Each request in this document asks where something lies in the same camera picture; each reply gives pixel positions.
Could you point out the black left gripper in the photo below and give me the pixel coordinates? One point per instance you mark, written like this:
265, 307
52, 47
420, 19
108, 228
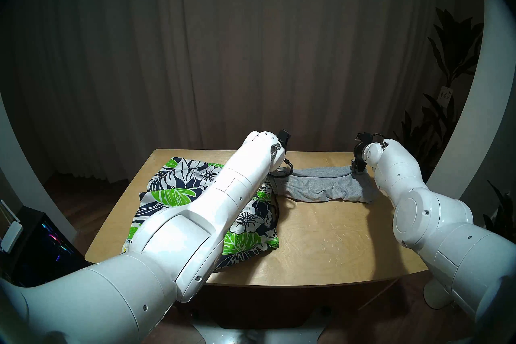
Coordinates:
285, 138

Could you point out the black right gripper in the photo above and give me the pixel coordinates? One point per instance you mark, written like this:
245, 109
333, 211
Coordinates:
359, 153

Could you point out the grey jersey shorts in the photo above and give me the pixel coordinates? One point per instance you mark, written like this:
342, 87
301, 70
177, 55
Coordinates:
322, 186

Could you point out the navy green floral shorts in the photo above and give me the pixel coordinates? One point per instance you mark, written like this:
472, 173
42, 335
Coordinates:
254, 226

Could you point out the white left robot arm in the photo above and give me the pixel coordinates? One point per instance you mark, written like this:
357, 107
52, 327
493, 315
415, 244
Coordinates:
181, 234

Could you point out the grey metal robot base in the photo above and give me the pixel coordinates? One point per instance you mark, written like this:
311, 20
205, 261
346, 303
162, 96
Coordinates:
262, 333

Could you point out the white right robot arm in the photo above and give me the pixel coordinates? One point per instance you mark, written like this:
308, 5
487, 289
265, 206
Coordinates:
435, 218

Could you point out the white paper plant tag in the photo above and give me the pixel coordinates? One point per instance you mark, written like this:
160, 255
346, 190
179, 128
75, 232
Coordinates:
444, 96

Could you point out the beige pleated curtain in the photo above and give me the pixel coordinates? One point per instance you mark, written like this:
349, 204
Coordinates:
201, 45

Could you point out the tall dark leafy plant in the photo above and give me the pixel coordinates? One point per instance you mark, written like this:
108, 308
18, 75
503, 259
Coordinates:
451, 49

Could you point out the small dark leafy plant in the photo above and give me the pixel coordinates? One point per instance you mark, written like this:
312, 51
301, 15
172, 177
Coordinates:
502, 214

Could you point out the white cylindrical plant pot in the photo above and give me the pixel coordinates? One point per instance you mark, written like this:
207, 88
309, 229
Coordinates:
433, 297

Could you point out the black computer tower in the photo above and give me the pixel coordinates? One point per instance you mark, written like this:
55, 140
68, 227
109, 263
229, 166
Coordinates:
40, 250

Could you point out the white router box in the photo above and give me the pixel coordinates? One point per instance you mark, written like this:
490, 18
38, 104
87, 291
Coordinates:
11, 234

